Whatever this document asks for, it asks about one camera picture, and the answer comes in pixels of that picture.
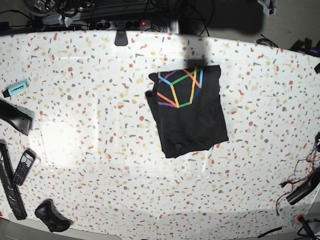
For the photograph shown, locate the black T-shirt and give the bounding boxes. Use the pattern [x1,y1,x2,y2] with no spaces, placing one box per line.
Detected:
[145,65,229,158]

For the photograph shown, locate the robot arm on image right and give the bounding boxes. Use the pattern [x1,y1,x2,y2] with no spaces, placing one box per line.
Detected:
[257,0,276,16]

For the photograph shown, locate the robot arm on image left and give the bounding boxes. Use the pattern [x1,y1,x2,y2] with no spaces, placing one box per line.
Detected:
[22,0,99,18]

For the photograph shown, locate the grey table clamp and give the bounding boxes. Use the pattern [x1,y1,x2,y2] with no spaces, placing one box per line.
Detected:
[114,30,128,47]

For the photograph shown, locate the black remote control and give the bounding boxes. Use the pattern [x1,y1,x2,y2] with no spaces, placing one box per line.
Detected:
[13,148,37,186]

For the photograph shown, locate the black game controller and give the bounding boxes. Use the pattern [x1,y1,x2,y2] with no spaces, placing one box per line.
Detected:
[34,198,73,233]

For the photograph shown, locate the turquoise highlighter pen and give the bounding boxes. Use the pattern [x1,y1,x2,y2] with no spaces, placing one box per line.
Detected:
[2,79,29,98]

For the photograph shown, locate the long black bar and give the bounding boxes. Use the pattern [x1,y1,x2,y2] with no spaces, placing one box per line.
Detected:
[0,140,27,220]

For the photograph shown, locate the red black clamp tool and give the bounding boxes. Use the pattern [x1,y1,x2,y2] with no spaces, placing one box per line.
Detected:
[296,214,319,240]

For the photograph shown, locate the power strip with red switch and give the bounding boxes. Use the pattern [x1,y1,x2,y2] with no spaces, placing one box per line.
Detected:
[90,19,152,31]

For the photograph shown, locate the black plastic handle left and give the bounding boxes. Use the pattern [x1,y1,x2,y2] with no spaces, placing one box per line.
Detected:
[0,99,33,136]

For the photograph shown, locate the black cable piece bottom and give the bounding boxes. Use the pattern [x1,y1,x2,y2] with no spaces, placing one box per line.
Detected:
[257,226,283,238]

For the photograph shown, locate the black cylinder handle right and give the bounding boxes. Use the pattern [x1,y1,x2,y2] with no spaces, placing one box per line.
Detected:
[286,170,320,205]

